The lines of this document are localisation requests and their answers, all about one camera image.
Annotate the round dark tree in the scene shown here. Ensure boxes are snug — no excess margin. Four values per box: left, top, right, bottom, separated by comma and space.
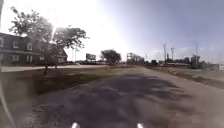
99, 49, 122, 66

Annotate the grey road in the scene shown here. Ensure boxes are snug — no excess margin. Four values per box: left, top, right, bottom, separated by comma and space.
169, 67, 224, 81

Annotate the grass verge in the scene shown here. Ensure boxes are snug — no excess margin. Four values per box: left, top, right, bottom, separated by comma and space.
0, 65, 134, 111

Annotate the grass strip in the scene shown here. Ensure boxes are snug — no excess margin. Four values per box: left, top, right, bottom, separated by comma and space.
146, 65, 224, 90

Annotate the tall leafy tree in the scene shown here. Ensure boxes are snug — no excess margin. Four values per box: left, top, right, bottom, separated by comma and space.
8, 5, 54, 77

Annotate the billboard sign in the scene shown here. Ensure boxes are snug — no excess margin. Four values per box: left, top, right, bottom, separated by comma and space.
85, 53, 97, 65

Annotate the dark two-storey building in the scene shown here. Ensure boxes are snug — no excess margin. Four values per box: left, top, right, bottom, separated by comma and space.
0, 32, 69, 67

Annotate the grey asphalt path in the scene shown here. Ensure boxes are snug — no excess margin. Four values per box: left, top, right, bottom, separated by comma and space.
19, 65, 224, 128

